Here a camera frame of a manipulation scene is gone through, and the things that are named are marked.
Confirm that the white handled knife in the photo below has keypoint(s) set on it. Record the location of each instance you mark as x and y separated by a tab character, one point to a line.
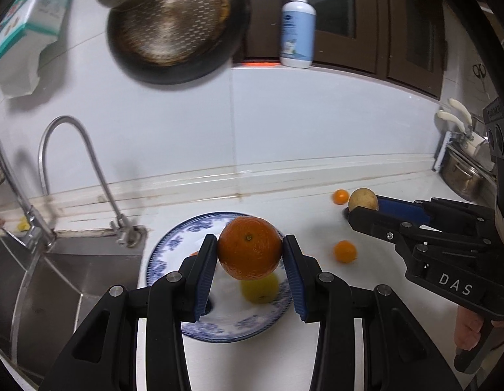
450	118
461	108

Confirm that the white blue lotion bottle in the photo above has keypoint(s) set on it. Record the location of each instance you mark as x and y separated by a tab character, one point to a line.
297	34

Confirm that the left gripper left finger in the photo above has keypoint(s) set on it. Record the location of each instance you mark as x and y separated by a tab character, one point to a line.
180	296

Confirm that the teal white tissue box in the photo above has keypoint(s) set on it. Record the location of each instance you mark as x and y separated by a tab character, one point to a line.
25	31

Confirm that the blue white porcelain plate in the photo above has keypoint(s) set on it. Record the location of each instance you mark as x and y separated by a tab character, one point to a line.
230	317

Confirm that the yellow-brown pear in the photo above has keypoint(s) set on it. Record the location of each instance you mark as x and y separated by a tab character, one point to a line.
363	198

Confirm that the thin gooseneck faucet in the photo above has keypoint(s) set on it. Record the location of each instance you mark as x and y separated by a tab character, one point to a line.
71	157

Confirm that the medium orange tangerine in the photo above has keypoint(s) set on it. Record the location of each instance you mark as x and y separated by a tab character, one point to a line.
345	252

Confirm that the small orange tangerine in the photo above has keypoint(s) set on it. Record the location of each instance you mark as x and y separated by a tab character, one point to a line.
340	197

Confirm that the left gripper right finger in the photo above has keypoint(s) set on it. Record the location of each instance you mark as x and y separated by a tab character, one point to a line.
324	298

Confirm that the small yellow fruit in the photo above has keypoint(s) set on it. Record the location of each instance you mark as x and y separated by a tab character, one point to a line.
261	291

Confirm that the right human hand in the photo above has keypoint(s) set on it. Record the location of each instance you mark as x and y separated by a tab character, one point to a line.
467	332

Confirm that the stainless steel sink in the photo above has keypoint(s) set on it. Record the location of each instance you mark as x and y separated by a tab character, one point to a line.
47	293

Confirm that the large orange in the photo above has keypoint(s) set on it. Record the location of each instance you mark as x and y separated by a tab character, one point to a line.
249	248

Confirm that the black frying pan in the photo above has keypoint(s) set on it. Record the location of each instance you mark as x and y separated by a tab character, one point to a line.
195	66

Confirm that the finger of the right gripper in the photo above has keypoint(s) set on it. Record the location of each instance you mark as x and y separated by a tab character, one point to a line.
394	231
442	214

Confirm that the brass metal colander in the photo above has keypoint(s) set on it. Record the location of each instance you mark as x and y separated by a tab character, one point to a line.
167	32

